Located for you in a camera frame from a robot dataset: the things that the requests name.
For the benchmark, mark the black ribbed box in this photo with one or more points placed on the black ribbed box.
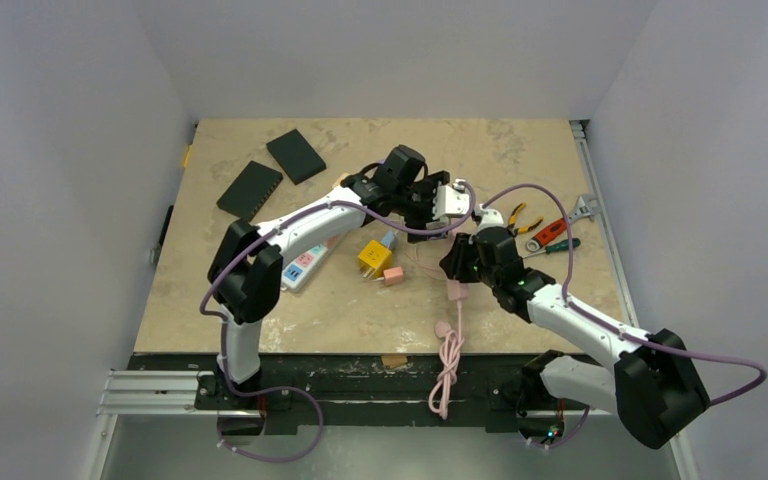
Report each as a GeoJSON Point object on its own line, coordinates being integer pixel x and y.
{"type": "Point", "coordinates": [249, 191]}

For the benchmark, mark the small pink cube charger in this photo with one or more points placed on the small pink cube charger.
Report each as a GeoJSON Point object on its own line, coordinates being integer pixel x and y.
{"type": "Point", "coordinates": [393, 276]}

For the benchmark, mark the red handled adjustable wrench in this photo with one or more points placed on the red handled adjustable wrench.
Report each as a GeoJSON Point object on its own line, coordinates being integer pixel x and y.
{"type": "Point", "coordinates": [587, 206]}

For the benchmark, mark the green handled screwdriver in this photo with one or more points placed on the green handled screwdriver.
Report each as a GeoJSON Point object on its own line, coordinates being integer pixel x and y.
{"type": "Point", "coordinates": [557, 247]}

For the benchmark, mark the blue cube charger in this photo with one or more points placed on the blue cube charger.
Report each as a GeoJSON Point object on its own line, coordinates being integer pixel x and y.
{"type": "Point", "coordinates": [390, 240]}

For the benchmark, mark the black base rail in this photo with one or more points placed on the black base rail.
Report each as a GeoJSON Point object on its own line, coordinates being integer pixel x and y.
{"type": "Point", "coordinates": [346, 390]}

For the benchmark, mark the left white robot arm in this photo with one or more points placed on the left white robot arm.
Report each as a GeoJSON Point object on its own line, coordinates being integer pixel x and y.
{"type": "Point", "coordinates": [245, 275]}

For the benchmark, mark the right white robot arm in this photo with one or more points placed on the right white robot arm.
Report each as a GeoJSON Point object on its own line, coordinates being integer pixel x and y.
{"type": "Point", "coordinates": [596, 338]}

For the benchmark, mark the yellow cube charger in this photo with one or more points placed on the yellow cube charger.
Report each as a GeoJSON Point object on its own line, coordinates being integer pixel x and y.
{"type": "Point", "coordinates": [374, 259]}

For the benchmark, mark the white power strip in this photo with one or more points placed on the white power strip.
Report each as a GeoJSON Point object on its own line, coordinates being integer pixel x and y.
{"type": "Point", "coordinates": [302, 269]}

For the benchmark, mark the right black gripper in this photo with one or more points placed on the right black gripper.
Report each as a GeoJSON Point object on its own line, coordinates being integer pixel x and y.
{"type": "Point", "coordinates": [461, 256]}

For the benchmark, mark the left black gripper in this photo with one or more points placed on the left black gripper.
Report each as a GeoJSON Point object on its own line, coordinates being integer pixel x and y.
{"type": "Point", "coordinates": [427, 187]}

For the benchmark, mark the pink power strip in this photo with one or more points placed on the pink power strip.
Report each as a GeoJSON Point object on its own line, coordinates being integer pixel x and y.
{"type": "Point", "coordinates": [456, 291]}

